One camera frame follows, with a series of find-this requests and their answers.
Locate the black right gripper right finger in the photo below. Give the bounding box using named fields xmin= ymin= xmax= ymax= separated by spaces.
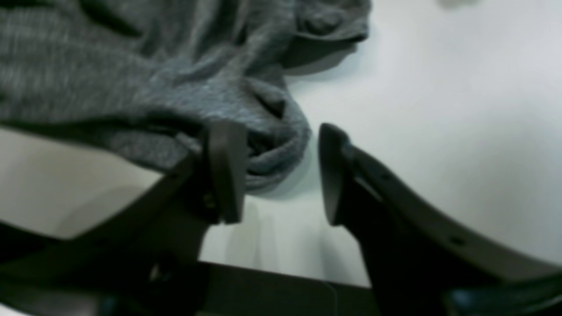
xmin=318 ymin=123 xmax=561 ymax=316

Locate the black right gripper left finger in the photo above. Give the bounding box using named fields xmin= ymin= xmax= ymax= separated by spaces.
xmin=1 ymin=121 xmax=248 ymax=316

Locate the grey t-shirt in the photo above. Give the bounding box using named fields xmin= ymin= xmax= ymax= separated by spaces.
xmin=0 ymin=0 xmax=372 ymax=191

